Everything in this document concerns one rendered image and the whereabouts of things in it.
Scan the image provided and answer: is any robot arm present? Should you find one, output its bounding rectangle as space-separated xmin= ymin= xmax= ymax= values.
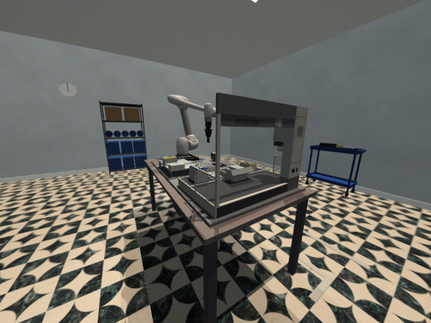
xmin=168 ymin=95 xmax=216 ymax=159

